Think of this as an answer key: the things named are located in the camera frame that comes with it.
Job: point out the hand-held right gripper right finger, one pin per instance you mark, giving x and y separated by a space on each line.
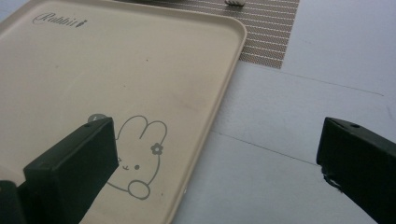
361 161

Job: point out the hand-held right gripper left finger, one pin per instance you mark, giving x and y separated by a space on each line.
71 168

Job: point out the beige tray with rabbit print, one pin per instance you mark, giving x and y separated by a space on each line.
124 68

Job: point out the brown striped woven placemat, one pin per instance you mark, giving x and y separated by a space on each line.
267 34

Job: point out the small white striped object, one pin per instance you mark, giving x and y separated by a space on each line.
234 2

